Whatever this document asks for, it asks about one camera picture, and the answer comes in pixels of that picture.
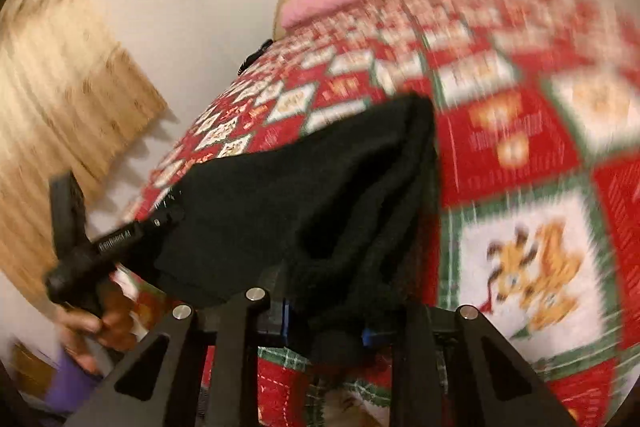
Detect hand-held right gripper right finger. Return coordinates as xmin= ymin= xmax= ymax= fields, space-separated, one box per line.
xmin=360 ymin=302 xmax=580 ymax=427

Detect black strap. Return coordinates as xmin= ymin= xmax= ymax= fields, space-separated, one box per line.
xmin=238 ymin=38 xmax=275 ymax=76

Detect red checkered printed blanket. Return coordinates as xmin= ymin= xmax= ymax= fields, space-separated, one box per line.
xmin=112 ymin=0 xmax=640 ymax=427

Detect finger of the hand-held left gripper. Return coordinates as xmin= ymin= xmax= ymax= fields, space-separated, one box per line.
xmin=145 ymin=199 xmax=185 ymax=235

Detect person's left forearm purple sleeve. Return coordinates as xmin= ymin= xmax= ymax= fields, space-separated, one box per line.
xmin=46 ymin=349 xmax=108 ymax=419

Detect black pants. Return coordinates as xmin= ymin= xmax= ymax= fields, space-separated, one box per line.
xmin=142 ymin=93 xmax=443 ymax=368

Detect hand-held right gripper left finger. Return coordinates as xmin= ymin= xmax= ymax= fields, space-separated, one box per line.
xmin=75 ymin=268 xmax=293 ymax=427

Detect person's left hand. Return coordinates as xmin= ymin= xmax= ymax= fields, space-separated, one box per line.
xmin=54 ymin=284 xmax=138 ymax=375

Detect light wooden slat panel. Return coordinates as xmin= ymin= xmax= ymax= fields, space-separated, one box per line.
xmin=0 ymin=0 xmax=170 ymax=305

